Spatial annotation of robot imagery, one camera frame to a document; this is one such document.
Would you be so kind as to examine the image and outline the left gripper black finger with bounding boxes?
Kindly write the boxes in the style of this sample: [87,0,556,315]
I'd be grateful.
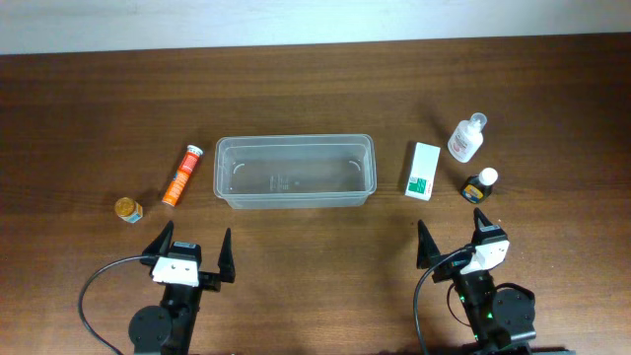
[218,228,236,283]
[140,221,175,267]

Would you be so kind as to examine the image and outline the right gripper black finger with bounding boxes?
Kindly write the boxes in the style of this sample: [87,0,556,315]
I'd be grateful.
[471,207,500,245]
[416,220,441,269]

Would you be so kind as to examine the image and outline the dark white-cap bottle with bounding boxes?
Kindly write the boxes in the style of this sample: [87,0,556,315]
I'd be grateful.
[459,168,499,204]

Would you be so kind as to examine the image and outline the white green medicine box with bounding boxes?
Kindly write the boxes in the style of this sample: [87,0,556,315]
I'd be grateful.
[404,142,441,201]

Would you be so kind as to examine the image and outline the white clear-cap bottle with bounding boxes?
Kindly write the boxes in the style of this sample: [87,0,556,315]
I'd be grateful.
[448,112,487,163]

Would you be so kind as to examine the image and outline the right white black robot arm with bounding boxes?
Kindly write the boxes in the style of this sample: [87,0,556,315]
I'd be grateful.
[413,208,536,354]

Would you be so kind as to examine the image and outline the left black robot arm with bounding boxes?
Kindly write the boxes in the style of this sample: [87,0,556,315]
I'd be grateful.
[128,221,236,355]

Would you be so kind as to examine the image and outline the clear plastic container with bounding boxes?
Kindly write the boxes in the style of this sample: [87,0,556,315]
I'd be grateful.
[213,134,377,210]

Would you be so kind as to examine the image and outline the small gold-lid jar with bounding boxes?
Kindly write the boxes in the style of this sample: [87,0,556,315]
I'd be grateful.
[114,197,143,224]

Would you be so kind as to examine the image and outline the orange tablet tube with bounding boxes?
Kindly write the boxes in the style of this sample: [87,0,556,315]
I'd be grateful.
[162,145,204,206]

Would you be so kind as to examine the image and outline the right black camera cable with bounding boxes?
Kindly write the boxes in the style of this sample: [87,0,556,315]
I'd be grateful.
[412,245,475,355]

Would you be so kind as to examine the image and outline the black camera cable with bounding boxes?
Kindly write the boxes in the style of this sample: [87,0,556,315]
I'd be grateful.
[77,254,155,355]
[412,245,475,355]

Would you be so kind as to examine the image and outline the left black camera cable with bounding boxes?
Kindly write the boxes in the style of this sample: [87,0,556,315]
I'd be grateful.
[77,254,155,355]

